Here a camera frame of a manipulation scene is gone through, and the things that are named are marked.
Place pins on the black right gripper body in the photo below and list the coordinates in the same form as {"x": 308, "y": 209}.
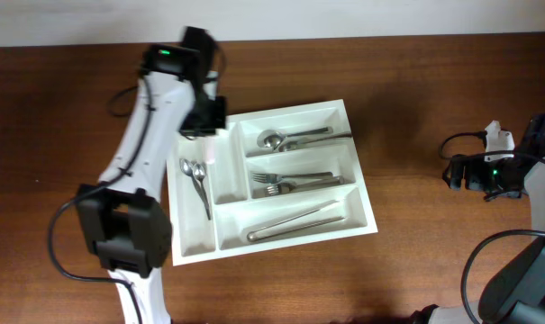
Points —
{"x": 493, "y": 176}

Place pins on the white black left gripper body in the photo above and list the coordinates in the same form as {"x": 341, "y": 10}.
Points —
{"x": 204, "y": 111}

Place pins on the small silver teaspoon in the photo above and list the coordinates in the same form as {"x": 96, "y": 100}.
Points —
{"x": 186, "y": 168}
{"x": 199, "y": 174}

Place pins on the large silver spoon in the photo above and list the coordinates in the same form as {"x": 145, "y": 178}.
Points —
{"x": 293, "y": 145}
{"x": 271, "y": 139}

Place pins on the silver fork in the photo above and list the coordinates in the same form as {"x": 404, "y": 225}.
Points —
{"x": 288, "y": 187}
{"x": 273, "y": 179}

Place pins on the pink plastic knife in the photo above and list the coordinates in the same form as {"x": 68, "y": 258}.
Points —
{"x": 209, "y": 150}

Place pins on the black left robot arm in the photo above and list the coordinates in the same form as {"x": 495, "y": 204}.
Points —
{"x": 121, "y": 218}

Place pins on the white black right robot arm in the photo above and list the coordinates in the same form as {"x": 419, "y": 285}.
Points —
{"x": 511, "y": 169}

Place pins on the white plastic cutlery tray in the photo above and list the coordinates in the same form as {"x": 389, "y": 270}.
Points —
{"x": 238, "y": 204}

